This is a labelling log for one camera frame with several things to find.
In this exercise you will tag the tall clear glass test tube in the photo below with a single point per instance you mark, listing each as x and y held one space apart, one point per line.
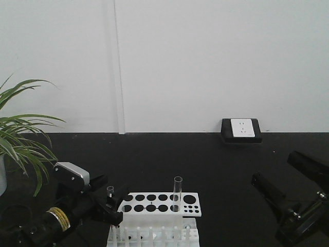
177 193

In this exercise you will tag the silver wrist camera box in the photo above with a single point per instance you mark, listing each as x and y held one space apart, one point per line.
71 176

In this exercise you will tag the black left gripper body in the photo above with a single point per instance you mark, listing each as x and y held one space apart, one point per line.
79 206

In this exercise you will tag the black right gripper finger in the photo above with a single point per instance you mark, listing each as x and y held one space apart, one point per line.
311 168
274 197

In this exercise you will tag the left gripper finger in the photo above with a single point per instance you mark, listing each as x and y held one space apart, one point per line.
98 182
111 214

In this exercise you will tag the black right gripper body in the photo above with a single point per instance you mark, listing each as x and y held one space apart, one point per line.
297 227

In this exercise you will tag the white plant pot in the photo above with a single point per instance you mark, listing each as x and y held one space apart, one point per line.
3 178

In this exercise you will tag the short clear glass test tube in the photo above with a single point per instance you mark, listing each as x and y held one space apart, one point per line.
110 191

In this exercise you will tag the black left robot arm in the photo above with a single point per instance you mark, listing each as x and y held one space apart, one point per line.
49 228

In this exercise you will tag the white test tube rack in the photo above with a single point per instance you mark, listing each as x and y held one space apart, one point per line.
155 219

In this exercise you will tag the green potted plant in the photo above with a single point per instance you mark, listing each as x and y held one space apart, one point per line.
25 143

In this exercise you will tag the white wall power socket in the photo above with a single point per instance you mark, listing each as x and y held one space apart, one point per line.
241 130

